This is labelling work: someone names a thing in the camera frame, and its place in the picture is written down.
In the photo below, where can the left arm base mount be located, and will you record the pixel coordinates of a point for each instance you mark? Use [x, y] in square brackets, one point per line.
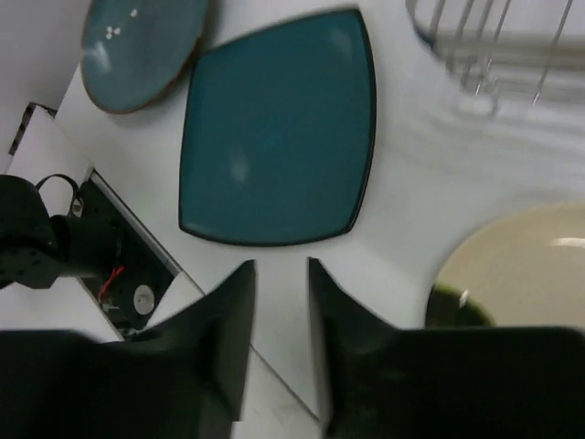
[135, 285]

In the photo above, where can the wire dish rack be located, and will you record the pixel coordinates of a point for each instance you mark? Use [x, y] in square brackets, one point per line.
[516, 58]

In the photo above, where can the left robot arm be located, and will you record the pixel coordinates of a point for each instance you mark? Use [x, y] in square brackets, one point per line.
[37, 249]

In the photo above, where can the teal square plate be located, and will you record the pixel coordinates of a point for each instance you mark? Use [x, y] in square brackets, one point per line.
[279, 133]

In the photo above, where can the shiny gold cream plate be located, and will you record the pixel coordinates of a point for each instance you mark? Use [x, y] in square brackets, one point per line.
[526, 269]

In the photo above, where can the teal round plate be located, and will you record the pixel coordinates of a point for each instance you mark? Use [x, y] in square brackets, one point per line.
[133, 51]

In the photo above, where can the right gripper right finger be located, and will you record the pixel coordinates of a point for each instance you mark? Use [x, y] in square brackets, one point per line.
[375, 380]

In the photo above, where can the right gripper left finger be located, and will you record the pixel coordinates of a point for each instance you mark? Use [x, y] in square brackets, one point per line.
[183, 378]

